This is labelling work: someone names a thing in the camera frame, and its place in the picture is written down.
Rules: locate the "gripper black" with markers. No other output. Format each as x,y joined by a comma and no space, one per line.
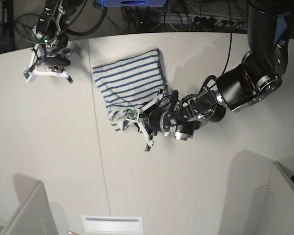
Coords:
170,118
52,44

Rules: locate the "grey divider panel right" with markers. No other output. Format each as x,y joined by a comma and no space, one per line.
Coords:
272,207

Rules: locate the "grey divider panel left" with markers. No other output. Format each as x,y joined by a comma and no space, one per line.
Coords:
32,217

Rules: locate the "blue white striped T-shirt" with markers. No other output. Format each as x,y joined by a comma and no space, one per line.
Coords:
129,82

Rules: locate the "blue box at top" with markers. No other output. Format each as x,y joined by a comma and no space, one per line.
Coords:
139,3

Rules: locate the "grey divider panel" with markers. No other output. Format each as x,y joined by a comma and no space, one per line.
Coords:
272,207
32,217

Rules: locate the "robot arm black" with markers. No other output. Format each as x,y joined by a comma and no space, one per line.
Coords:
57,14
258,75

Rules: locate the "white label plate on table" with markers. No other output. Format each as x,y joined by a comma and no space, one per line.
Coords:
113,225

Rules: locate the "white power strip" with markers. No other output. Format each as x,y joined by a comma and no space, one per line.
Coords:
179,18

